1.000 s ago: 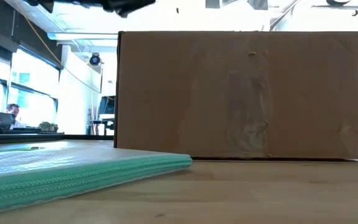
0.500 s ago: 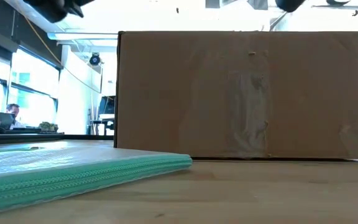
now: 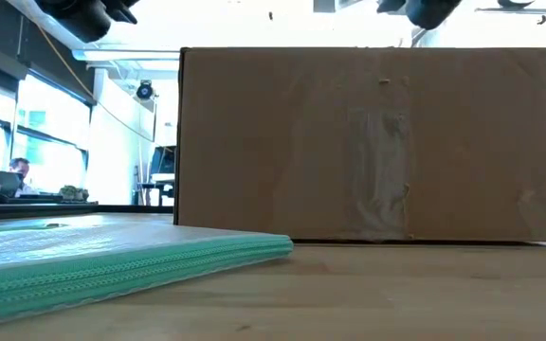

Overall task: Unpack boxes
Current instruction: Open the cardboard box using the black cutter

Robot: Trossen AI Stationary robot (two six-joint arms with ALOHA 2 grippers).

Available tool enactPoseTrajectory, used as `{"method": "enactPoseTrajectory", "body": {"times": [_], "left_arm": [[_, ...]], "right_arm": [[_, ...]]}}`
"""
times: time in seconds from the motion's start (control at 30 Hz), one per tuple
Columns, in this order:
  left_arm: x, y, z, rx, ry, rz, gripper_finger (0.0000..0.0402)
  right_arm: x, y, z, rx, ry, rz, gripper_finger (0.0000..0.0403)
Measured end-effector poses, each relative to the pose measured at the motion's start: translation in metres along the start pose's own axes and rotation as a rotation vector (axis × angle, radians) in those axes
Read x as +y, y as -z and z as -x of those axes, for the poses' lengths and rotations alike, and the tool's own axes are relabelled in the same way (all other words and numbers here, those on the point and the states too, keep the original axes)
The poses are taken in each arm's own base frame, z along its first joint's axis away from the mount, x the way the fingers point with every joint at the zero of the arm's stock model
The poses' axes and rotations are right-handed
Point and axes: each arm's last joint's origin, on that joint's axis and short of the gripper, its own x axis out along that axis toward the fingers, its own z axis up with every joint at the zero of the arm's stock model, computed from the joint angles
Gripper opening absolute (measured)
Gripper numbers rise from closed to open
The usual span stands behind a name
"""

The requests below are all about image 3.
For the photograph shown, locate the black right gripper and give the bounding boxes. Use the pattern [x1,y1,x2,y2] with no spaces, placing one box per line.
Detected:
[404,0,464,31]

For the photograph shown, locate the small potted plant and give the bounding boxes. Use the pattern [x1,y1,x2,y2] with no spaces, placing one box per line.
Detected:
[58,184,91,203]

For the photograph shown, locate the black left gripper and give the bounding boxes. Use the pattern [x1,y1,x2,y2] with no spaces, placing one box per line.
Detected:
[34,0,140,45]

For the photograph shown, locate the black aluminium table frame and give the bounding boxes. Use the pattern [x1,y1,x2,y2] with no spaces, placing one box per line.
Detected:
[0,202,175,223]

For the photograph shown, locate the round black wall camera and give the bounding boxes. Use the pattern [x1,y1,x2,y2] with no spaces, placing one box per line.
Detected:
[135,79,155,99]

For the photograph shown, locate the person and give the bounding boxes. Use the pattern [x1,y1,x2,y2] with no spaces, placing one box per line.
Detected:
[8,156,42,198]

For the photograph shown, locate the brown cardboard box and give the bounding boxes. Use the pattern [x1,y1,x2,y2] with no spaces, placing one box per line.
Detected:
[173,45,546,244]

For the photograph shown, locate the yellow hanging cable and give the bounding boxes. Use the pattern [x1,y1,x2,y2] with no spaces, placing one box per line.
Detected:
[34,22,177,153]

